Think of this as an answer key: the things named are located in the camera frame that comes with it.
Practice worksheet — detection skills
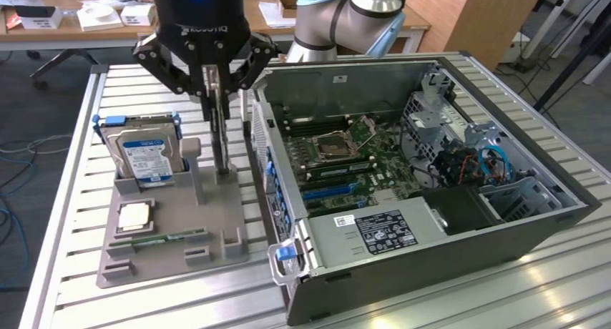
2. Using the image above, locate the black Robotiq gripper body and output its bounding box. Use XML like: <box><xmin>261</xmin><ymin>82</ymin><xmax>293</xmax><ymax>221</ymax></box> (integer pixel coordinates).
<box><xmin>150</xmin><ymin>0</ymin><xmax>251</xmax><ymax>73</ymax></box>

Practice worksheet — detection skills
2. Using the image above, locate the graphics card with metal bracket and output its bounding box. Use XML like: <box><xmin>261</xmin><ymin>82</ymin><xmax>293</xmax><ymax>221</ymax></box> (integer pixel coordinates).
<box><xmin>201</xmin><ymin>64</ymin><xmax>238</xmax><ymax>176</ymax></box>

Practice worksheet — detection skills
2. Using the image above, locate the white paper stack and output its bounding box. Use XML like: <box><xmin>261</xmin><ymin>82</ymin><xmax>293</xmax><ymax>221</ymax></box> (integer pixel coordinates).
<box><xmin>258</xmin><ymin>2</ymin><xmax>297</xmax><ymax>29</ymax></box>

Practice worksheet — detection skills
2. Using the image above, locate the small white box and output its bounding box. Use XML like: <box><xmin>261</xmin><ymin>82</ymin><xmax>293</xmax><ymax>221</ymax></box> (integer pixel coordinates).
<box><xmin>118</xmin><ymin>4</ymin><xmax>154</xmax><ymax>26</ymax></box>

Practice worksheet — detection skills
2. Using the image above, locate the white box with round hole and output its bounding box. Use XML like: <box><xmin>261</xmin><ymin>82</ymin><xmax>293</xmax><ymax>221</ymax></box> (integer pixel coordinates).
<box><xmin>75</xmin><ymin>3</ymin><xmax>119</xmax><ymax>32</ymax></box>

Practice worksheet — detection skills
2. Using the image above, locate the wooden desk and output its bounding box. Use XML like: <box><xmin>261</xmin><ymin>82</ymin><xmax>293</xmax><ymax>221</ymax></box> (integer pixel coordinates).
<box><xmin>0</xmin><ymin>0</ymin><xmax>430</xmax><ymax>53</ymax></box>

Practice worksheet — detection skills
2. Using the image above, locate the black office chair base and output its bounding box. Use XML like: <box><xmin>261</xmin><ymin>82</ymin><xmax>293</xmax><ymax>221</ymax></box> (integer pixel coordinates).
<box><xmin>27</xmin><ymin>48</ymin><xmax>101</xmax><ymax>91</ymax></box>

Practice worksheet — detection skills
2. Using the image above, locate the hard disk with blue caddy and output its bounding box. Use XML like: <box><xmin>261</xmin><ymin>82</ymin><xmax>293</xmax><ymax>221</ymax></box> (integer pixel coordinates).
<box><xmin>89</xmin><ymin>111</ymin><xmax>187</xmax><ymax>189</ymax></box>

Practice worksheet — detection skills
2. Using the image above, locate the white labelled box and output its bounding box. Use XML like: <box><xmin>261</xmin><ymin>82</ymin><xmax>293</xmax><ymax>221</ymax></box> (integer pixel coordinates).
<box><xmin>21</xmin><ymin>14</ymin><xmax>62</xmax><ymax>29</ymax></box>

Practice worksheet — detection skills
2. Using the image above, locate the metal socket cover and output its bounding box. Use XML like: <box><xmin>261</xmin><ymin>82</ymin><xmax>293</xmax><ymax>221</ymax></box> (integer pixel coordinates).
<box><xmin>346</xmin><ymin>114</ymin><xmax>384</xmax><ymax>148</ymax></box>

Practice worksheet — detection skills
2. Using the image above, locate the CPU socket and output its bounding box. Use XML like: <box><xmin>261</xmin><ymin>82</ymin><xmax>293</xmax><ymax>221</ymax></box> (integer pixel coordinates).
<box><xmin>312</xmin><ymin>132</ymin><xmax>354</xmax><ymax>159</ymax></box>

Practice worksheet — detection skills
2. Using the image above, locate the black PCIe expansion slot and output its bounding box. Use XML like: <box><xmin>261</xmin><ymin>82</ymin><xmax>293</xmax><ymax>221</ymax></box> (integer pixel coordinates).
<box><xmin>298</xmin><ymin>173</ymin><xmax>361</xmax><ymax>187</ymax></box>

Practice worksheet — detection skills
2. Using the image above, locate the blue PCIe expansion slot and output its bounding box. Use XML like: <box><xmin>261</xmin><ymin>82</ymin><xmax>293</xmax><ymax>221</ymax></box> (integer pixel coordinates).
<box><xmin>300</xmin><ymin>182</ymin><xmax>360</xmax><ymax>197</ymax></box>
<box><xmin>302</xmin><ymin>190</ymin><xmax>361</xmax><ymax>205</ymax></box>

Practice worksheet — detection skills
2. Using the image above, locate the silver metal disk bay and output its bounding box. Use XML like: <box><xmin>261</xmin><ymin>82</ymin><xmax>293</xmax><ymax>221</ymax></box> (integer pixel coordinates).
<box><xmin>398</xmin><ymin>71</ymin><xmax>476</xmax><ymax>160</ymax></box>
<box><xmin>476</xmin><ymin>177</ymin><xmax>566</xmax><ymax>225</ymax></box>

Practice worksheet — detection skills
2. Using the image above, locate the green motherboard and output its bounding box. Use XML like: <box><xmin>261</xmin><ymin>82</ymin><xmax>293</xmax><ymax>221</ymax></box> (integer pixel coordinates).
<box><xmin>278</xmin><ymin>109</ymin><xmax>428</xmax><ymax>217</ymax></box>

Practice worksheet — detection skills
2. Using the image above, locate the grey plastic parts rack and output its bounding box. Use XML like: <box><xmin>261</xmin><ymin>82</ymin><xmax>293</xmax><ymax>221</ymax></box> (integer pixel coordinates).
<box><xmin>94</xmin><ymin>137</ymin><xmax>251</xmax><ymax>290</ymax></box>

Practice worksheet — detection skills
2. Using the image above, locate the silver CPU chip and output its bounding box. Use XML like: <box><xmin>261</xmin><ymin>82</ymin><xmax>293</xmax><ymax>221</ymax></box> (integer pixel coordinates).
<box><xmin>115</xmin><ymin>204</ymin><xmax>149</xmax><ymax>233</ymax></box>

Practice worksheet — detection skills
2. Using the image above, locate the wooden cabinet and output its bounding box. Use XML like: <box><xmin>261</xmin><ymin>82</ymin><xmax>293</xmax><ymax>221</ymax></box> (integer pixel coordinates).
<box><xmin>404</xmin><ymin>0</ymin><xmax>548</xmax><ymax>64</ymax></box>

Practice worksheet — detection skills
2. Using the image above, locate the grey power supply with label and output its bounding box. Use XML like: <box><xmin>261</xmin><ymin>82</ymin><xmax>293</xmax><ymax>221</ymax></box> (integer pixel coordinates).
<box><xmin>306</xmin><ymin>196</ymin><xmax>450</xmax><ymax>269</ymax></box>

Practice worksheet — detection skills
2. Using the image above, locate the black stand pole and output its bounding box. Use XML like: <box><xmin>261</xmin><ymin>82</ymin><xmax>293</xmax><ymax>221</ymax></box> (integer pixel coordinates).
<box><xmin>533</xmin><ymin>23</ymin><xmax>611</xmax><ymax>112</ymax></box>

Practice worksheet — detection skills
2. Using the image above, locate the open dark grey PC case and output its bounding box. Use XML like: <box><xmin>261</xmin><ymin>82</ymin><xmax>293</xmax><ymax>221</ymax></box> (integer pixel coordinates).
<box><xmin>239</xmin><ymin>55</ymin><xmax>602</xmax><ymax>327</ymax></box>

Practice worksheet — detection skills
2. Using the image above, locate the black power wire bundle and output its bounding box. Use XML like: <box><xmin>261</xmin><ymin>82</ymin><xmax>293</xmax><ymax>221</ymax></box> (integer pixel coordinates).
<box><xmin>409</xmin><ymin>142</ymin><xmax>461</xmax><ymax>189</ymax></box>

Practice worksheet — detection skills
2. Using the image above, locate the red data wire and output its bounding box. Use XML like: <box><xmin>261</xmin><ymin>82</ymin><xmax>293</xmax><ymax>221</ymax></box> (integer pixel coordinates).
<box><xmin>456</xmin><ymin>153</ymin><xmax>478</xmax><ymax>186</ymax></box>

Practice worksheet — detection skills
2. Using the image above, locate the blue floor cable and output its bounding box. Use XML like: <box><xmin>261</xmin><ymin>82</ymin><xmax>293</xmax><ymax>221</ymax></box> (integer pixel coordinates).
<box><xmin>0</xmin><ymin>157</ymin><xmax>38</xmax><ymax>294</ymax></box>

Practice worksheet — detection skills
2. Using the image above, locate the blue data wire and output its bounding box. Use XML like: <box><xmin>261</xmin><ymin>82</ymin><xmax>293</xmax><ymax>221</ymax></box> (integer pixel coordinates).
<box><xmin>478</xmin><ymin>145</ymin><xmax>514</xmax><ymax>187</ymax></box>

